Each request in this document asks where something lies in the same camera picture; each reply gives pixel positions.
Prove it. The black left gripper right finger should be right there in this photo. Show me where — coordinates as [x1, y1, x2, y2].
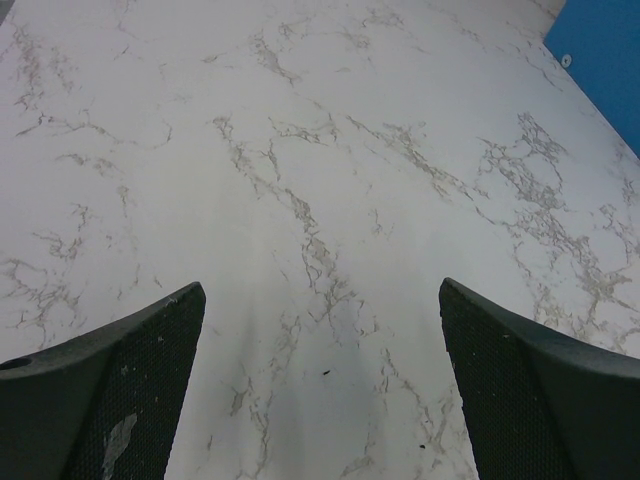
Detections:
[439, 278, 639, 479]

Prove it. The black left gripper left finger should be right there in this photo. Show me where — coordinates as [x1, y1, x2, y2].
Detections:
[1, 282, 206, 479]

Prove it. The blue pink yellow bookshelf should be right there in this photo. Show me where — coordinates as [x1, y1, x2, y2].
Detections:
[544, 0, 639, 154]

